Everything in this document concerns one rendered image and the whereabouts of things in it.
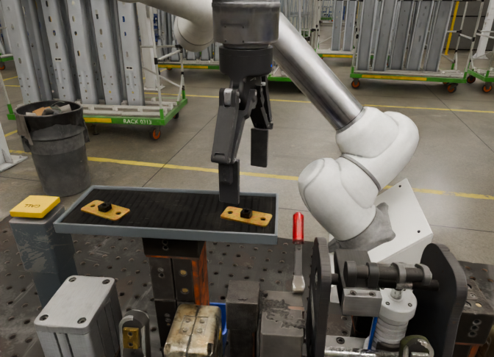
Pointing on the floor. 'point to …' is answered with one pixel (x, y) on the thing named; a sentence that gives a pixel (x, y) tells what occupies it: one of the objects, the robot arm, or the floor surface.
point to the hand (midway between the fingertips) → (245, 175)
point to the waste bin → (56, 145)
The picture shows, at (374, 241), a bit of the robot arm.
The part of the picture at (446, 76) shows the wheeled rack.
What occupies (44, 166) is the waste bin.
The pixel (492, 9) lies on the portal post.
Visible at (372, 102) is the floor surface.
